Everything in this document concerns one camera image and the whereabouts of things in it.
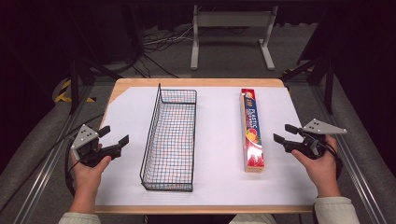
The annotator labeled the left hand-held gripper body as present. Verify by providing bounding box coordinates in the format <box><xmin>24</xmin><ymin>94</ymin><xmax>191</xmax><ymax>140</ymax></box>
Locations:
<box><xmin>70</xmin><ymin>123</ymin><xmax>122</xmax><ymax>168</ymax></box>

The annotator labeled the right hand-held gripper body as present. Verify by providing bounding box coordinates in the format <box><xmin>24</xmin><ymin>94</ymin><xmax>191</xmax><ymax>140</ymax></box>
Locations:
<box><xmin>283</xmin><ymin>118</ymin><xmax>348</xmax><ymax>161</ymax></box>

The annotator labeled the person's left hand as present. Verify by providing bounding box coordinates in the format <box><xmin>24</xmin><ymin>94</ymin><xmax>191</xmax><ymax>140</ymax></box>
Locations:
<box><xmin>69</xmin><ymin>143</ymin><xmax>113</xmax><ymax>197</ymax></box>

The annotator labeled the person's right hand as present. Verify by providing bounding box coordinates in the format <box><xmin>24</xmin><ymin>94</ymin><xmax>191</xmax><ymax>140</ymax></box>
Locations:
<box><xmin>290</xmin><ymin>134</ymin><xmax>343</xmax><ymax>198</ymax></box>

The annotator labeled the red plastic wrap box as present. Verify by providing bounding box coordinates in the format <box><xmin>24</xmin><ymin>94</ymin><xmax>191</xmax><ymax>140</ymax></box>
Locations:
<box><xmin>239</xmin><ymin>88</ymin><xmax>266</xmax><ymax>174</ymax></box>

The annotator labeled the yellow black hazard tape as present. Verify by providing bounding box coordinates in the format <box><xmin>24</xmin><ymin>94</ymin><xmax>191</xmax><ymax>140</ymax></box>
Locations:
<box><xmin>53</xmin><ymin>78</ymin><xmax>96</xmax><ymax>104</ymax></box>

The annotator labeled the black tripod stand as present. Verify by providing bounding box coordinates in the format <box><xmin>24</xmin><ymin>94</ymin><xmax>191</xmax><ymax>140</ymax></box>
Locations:
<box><xmin>65</xmin><ymin>12</ymin><xmax>123</xmax><ymax>116</ymax></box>
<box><xmin>279</xmin><ymin>46</ymin><xmax>338</xmax><ymax>116</ymax></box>

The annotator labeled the white paper sheet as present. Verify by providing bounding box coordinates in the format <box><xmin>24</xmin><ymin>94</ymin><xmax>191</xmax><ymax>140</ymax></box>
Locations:
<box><xmin>95</xmin><ymin>86</ymin><xmax>318</xmax><ymax>207</ymax></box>

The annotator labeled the white metal stand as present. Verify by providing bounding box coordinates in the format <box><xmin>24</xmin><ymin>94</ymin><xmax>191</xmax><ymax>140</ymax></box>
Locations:
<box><xmin>190</xmin><ymin>4</ymin><xmax>279</xmax><ymax>72</ymax></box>

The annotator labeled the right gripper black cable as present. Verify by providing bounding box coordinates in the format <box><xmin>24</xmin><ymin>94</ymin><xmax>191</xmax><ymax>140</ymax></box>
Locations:
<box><xmin>321</xmin><ymin>141</ymin><xmax>345</xmax><ymax>181</ymax></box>

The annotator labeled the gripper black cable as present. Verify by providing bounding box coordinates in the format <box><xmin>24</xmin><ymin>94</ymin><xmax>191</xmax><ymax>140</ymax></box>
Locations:
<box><xmin>0</xmin><ymin>113</ymin><xmax>106</xmax><ymax>216</ymax></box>
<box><xmin>321</xmin><ymin>141</ymin><xmax>345</xmax><ymax>181</ymax></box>

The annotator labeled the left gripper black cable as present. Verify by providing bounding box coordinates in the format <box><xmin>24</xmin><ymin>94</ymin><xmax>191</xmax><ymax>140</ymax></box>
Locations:
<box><xmin>0</xmin><ymin>113</ymin><xmax>106</xmax><ymax>216</ymax></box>

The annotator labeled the aluminium rail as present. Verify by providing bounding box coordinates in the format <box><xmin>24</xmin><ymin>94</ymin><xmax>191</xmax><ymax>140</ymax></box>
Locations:
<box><xmin>311</xmin><ymin>84</ymin><xmax>389</xmax><ymax>224</ymax></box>
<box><xmin>11</xmin><ymin>84</ymin><xmax>94</xmax><ymax>224</ymax></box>

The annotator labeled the black wire basket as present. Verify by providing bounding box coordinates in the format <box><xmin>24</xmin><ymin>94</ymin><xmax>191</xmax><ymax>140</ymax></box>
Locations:
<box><xmin>139</xmin><ymin>82</ymin><xmax>198</xmax><ymax>193</ymax></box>

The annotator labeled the bundle of floor cables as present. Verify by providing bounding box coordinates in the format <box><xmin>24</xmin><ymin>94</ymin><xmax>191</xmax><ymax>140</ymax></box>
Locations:
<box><xmin>136</xmin><ymin>25</ymin><xmax>195</xmax><ymax>79</ymax></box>

